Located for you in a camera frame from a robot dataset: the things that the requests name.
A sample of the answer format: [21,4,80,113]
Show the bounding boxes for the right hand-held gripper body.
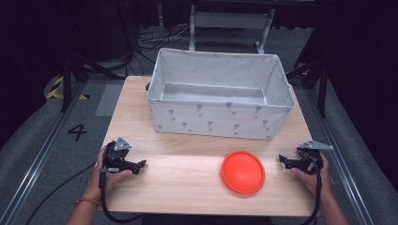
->
[295,140,334,176]

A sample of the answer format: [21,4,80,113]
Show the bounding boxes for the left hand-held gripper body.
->
[102,136,132,173]

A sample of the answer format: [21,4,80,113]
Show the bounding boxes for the person's right hand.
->
[290,152,333,197]

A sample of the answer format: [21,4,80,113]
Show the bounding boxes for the person's left hand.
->
[88,145,134,203]

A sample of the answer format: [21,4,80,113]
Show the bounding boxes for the orange round plate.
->
[221,149,267,196]

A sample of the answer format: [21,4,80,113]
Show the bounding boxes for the black tripod stand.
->
[60,51,127,113]
[285,57,330,119]

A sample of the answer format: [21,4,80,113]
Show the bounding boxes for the white fabric storage box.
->
[145,47,297,141]

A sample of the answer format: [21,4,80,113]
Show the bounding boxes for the yellow black hazard tape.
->
[45,75,91,101]

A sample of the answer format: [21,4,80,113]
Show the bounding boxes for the metal floor rail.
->
[304,87,375,225]
[0,82,86,225]

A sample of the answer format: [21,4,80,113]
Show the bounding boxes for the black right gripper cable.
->
[298,154,324,225]

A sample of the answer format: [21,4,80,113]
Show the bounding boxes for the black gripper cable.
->
[99,168,145,225]
[298,154,324,225]

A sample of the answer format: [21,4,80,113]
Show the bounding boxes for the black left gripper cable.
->
[99,168,145,225]

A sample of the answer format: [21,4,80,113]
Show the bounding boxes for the red string bracelet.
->
[73,198,100,208]

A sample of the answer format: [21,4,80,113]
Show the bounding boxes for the thin black floor cable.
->
[23,161,99,225]

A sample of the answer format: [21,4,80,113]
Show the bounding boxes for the bundle of floor cables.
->
[132,23,192,78]

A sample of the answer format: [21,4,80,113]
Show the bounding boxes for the grey metal frame stand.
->
[188,4,277,55]

